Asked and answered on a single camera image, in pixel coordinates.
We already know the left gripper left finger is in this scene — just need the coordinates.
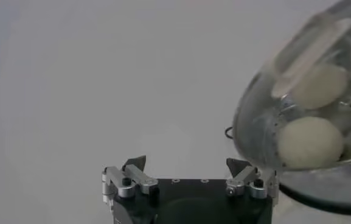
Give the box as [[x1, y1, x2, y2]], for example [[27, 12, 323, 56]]
[[102, 155, 159, 198]]

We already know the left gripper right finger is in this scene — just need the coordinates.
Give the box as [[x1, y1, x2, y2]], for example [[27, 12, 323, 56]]
[[226, 157, 280, 200]]

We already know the white steamed baozi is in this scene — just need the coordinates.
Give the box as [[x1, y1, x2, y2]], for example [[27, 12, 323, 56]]
[[290, 63, 349, 110], [277, 117, 345, 170]]

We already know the round glass pot lid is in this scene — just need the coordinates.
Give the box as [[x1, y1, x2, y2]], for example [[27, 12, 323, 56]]
[[232, 0, 351, 171]]

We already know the white electric cooker base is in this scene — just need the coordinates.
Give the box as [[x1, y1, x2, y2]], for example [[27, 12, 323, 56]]
[[272, 184, 351, 224]]

